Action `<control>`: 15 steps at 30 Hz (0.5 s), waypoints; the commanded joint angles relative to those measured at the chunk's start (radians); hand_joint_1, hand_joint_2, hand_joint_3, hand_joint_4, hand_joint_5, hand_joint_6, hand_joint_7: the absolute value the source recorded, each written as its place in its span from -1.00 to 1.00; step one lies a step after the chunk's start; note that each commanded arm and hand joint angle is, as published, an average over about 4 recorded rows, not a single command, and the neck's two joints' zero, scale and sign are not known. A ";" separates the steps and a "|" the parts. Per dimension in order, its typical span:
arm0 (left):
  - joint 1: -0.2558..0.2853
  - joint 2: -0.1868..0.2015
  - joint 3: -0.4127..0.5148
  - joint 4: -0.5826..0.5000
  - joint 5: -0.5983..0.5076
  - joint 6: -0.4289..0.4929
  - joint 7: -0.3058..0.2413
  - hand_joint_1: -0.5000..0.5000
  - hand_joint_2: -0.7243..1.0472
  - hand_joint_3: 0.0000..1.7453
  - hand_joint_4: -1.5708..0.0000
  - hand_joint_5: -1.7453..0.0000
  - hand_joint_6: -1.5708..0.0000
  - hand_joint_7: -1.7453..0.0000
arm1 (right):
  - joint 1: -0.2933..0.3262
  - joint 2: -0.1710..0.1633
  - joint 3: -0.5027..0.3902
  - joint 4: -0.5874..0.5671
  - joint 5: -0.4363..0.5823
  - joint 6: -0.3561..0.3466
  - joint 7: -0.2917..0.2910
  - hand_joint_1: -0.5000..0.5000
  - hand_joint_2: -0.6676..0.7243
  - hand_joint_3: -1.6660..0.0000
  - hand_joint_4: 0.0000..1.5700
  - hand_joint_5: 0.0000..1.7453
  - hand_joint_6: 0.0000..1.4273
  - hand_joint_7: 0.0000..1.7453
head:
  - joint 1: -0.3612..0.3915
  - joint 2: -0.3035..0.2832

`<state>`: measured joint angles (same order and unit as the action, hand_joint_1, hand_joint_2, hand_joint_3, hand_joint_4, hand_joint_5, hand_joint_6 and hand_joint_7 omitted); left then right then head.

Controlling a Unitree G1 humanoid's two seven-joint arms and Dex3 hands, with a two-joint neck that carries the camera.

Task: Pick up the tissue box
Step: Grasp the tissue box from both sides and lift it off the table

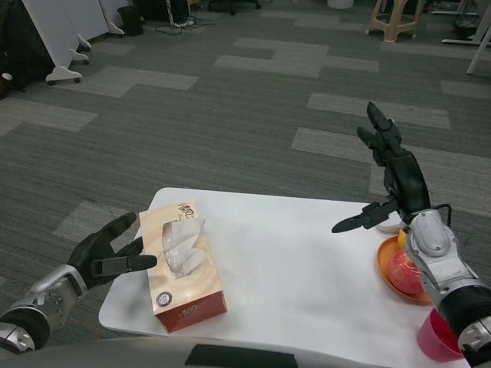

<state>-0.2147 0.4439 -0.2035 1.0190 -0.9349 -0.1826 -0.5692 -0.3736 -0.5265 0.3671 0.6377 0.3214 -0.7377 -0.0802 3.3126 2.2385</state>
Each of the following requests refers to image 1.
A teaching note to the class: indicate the beige and red tissue box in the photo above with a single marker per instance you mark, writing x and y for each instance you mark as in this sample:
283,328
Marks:
192,283

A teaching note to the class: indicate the white slanted desk leg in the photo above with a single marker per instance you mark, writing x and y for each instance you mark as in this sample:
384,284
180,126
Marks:
477,61

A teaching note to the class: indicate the black trash bin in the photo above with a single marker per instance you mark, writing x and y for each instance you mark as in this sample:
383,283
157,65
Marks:
131,21

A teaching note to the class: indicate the yellow lemon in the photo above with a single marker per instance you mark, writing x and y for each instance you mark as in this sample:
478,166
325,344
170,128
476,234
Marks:
402,237

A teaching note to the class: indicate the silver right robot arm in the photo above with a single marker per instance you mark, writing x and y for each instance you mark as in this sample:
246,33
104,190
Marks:
433,237

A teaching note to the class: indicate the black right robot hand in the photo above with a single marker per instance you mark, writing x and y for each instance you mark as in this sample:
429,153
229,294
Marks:
410,184

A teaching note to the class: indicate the red apple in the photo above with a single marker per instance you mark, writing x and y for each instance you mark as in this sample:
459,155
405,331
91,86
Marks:
403,270

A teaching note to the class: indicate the beige plastic stool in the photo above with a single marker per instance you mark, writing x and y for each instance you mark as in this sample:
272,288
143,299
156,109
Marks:
391,23

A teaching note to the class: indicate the white tissue sheet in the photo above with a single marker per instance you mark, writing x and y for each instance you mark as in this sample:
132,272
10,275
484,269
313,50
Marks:
184,237

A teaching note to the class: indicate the black partition screen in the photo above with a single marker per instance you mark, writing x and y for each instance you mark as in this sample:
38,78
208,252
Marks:
27,46

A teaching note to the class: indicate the white computer mouse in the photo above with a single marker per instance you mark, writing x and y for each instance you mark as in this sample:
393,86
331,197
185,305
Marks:
385,229

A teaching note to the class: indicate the orange round plate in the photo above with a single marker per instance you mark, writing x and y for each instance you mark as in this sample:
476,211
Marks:
383,253

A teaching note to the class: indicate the white partition panel on casters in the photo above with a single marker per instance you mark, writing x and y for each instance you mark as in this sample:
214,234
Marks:
84,42
63,74
116,27
78,56

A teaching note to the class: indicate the silver robot chest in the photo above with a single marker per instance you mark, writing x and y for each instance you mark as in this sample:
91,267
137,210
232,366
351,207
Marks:
115,354

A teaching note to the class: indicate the white desk foot bar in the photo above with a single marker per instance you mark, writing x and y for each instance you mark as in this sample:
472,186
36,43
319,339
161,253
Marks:
460,40

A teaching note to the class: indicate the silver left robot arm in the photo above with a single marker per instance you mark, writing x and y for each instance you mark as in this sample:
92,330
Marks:
50,291

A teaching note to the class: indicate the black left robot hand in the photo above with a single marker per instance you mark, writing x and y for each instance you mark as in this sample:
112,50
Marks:
90,257

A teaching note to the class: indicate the white power strip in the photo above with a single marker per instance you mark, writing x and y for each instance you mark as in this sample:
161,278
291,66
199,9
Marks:
186,23

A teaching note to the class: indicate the white thin desk leg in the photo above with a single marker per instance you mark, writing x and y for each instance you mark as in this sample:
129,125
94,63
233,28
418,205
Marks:
170,11

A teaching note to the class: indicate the pink plastic cup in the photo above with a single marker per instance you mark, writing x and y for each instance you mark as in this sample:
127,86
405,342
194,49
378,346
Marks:
433,341

